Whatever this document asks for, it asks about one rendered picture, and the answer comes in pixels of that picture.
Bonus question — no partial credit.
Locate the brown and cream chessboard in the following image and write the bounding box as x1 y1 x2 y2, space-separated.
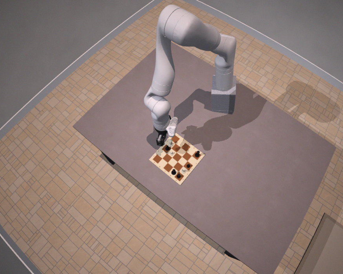
149 133 205 185

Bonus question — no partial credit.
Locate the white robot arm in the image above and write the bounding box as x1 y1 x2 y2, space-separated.
144 4 236 137

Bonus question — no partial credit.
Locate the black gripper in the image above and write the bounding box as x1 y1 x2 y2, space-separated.
155 129 167 146

